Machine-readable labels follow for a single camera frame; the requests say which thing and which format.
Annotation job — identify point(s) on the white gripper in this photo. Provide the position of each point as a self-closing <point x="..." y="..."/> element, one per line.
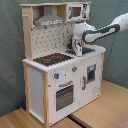
<point x="79" y="28"/>

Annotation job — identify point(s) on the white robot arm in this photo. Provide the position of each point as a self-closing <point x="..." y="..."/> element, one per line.
<point x="85" y="33"/>

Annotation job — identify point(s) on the wooden toy kitchen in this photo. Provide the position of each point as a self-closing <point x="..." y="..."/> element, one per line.
<point x="40" y="84"/>

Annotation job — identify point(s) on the toy microwave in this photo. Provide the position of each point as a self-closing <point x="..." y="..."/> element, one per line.
<point x="78" y="11"/>

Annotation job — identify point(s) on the grey toy sink basin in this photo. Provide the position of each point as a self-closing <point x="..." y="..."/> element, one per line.
<point x="85" y="50"/>

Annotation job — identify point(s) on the grey toy range hood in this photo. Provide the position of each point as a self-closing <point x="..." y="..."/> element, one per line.
<point x="48" y="18"/>

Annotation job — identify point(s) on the black toy stovetop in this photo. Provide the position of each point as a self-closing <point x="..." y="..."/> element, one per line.
<point x="52" y="59"/>

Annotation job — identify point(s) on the right red stove knob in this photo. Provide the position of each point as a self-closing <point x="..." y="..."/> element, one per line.
<point x="74" y="69"/>

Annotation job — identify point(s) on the red stove knob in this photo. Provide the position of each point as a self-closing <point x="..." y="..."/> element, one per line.
<point x="56" y="75"/>
<point x="74" y="69"/>

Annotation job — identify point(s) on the white cabinet door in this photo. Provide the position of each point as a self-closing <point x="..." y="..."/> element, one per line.
<point x="90" y="79"/>

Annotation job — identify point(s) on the left red stove knob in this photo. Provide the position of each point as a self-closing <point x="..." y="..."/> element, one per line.
<point x="56" y="75"/>

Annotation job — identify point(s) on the toy oven door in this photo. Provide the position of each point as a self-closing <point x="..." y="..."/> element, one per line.
<point x="65" y="96"/>

